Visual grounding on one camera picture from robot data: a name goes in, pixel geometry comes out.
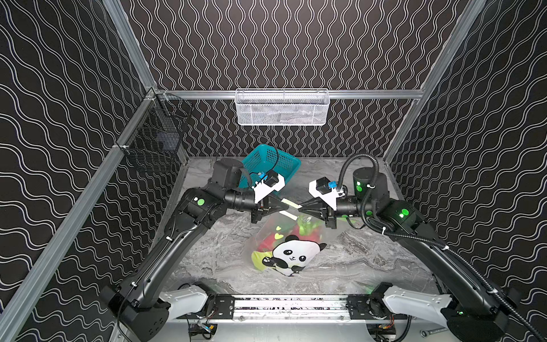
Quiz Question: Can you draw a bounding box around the panda print zip-top bag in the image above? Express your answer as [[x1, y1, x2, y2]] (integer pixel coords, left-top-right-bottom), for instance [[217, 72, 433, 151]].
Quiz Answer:
[[244, 199, 328, 276]]

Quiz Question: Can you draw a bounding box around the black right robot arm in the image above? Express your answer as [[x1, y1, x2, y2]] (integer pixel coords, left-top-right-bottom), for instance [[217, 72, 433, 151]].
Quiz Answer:
[[300, 167, 518, 341]]

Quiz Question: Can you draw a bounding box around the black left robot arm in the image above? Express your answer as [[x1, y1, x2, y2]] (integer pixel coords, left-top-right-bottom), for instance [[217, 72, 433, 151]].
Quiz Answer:
[[100, 158, 289, 341]]

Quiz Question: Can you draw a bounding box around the teal plastic basket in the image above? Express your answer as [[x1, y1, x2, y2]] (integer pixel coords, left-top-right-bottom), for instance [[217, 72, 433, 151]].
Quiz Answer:
[[242, 144, 301, 184]]

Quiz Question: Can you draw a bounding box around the silver wrench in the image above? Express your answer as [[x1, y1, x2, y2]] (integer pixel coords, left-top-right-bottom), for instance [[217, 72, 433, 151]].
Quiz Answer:
[[420, 328, 448, 339]]

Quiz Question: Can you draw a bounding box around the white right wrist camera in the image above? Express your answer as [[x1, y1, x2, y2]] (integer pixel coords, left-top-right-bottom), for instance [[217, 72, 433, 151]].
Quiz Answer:
[[309, 177, 346, 205]]

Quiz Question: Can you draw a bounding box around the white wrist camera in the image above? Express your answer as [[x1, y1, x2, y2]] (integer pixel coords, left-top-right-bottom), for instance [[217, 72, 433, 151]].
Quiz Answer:
[[252, 171, 286, 204], [309, 177, 346, 205]]

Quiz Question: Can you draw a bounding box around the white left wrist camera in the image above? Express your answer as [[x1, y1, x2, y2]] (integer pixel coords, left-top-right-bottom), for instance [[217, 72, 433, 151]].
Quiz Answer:
[[252, 171, 286, 204]]

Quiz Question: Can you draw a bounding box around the white wire mesh basket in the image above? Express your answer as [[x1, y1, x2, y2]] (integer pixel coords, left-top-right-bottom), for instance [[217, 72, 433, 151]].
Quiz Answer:
[[234, 88, 330, 126]]

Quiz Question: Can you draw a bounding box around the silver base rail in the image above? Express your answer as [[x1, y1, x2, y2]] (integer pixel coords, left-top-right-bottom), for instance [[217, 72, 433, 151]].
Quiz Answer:
[[108, 292, 454, 342]]

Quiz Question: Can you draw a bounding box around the black wire mesh basket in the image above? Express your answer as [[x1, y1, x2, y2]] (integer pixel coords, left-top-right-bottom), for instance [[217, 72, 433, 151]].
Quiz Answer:
[[121, 88, 195, 175]]

